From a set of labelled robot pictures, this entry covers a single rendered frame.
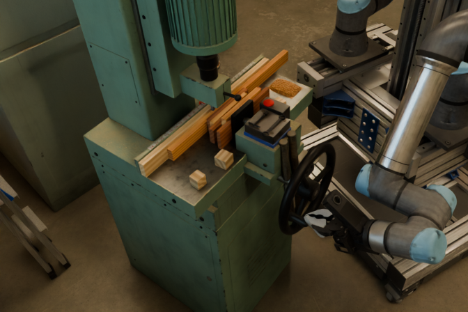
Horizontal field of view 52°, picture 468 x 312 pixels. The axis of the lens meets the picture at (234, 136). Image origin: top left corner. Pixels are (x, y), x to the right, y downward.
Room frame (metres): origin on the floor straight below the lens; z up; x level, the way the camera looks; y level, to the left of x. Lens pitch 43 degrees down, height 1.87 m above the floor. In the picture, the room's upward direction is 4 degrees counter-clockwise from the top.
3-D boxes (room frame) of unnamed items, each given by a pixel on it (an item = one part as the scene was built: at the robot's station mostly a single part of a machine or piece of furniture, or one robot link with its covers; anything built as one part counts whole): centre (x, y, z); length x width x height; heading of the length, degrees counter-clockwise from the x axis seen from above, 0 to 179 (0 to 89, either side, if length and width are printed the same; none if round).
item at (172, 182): (1.05, -0.03, 0.87); 0.61 x 0.30 x 0.06; 139
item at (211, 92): (1.13, 0.07, 1.03); 0.14 x 0.07 x 0.09; 49
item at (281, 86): (1.25, -0.18, 0.91); 0.10 x 0.07 x 0.02; 49
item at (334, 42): (1.60, -0.48, 0.87); 0.15 x 0.15 x 0.10
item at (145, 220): (1.19, 0.15, 0.36); 0.58 x 0.45 x 0.71; 49
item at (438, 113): (1.15, -0.70, 0.87); 0.15 x 0.15 x 0.10
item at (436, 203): (0.67, -0.43, 0.98); 0.11 x 0.11 x 0.08; 49
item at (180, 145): (1.19, -0.01, 0.92); 0.60 x 0.02 x 0.04; 139
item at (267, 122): (1.00, -0.10, 0.99); 0.13 x 0.11 x 0.06; 139
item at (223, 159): (0.93, 0.03, 0.92); 0.04 x 0.04 x 0.03; 53
